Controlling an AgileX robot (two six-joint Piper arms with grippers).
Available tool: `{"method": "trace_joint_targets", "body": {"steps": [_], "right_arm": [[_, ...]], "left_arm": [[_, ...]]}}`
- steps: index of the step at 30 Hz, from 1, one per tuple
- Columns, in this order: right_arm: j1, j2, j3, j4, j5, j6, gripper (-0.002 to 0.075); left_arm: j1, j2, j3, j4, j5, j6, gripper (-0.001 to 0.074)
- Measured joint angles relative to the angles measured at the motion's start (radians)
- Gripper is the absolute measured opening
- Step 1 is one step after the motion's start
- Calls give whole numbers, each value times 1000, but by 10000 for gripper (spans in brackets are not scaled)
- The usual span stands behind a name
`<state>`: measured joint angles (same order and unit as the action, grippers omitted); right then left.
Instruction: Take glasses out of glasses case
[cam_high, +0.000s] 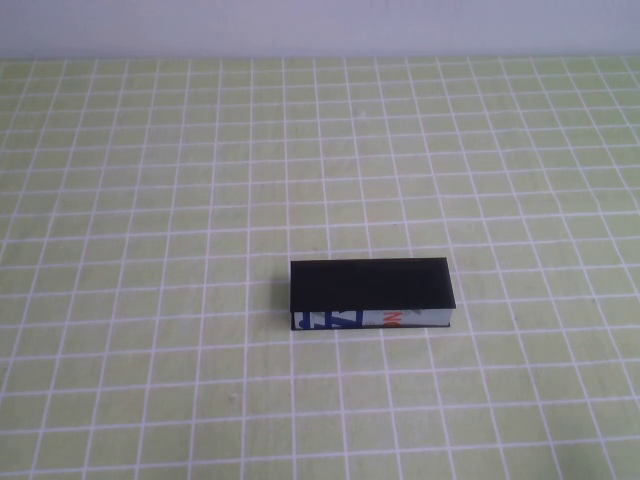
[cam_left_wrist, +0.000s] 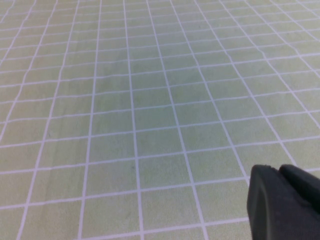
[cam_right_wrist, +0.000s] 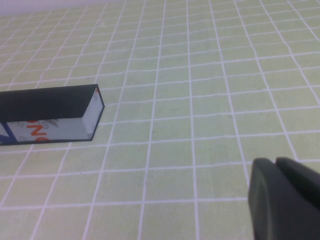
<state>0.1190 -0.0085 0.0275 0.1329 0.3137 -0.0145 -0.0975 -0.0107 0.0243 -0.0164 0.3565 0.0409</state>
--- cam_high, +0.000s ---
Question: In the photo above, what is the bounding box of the green checked tablecloth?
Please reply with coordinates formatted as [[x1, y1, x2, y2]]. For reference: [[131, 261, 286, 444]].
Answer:
[[0, 55, 640, 480]]

